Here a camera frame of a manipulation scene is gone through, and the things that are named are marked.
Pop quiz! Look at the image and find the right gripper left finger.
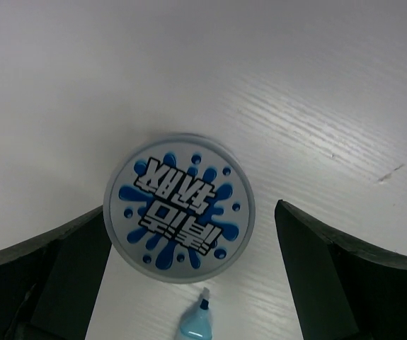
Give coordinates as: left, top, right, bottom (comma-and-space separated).
0, 207, 111, 339

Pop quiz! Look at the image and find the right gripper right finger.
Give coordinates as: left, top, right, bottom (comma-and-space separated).
275, 200, 407, 339

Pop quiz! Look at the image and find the blue paint jar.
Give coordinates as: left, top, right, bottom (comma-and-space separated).
103, 133, 256, 284

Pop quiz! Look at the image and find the blue highlighter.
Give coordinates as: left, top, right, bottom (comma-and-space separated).
175, 288, 213, 340

